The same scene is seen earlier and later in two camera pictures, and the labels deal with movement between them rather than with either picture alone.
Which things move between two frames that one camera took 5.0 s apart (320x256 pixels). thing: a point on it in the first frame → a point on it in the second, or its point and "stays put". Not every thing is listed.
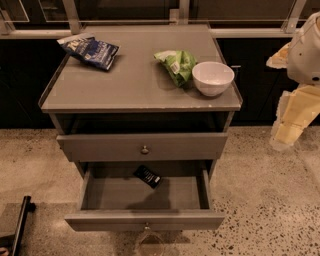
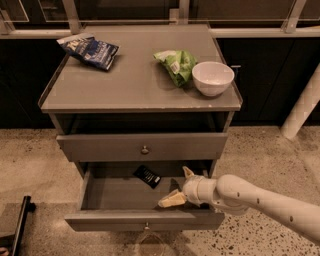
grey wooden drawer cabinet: (143, 134) stays put
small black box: (148, 176) stays put
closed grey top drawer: (143, 147) stays put
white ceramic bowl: (212, 78) stays put
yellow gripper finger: (280, 60) → (189, 174)
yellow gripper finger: (294, 112) → (175, 198)
